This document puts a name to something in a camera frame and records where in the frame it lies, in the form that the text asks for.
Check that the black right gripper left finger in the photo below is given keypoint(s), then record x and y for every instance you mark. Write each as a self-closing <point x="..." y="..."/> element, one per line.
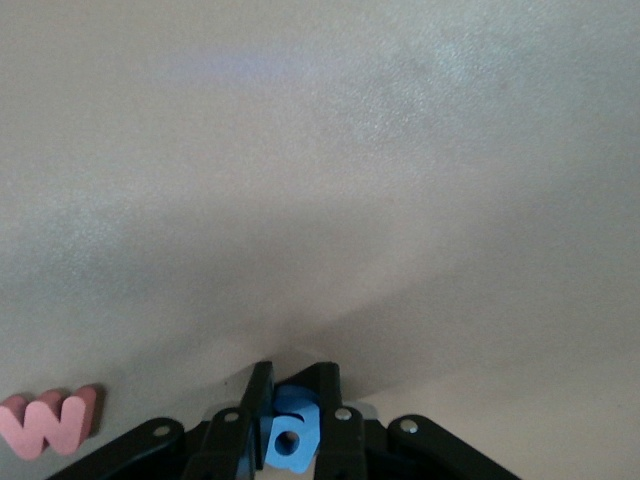
<point x="225" y="450"/>

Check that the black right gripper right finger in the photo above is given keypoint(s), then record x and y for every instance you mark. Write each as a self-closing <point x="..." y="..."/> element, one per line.
<point x="345" y="445"/>

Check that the blue foam letter a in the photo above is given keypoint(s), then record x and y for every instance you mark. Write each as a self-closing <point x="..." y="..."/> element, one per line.
<point x="305" y="425"/>

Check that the red foam letter w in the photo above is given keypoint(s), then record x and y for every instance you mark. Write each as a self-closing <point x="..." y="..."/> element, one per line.
<point x="45" y="425"/>

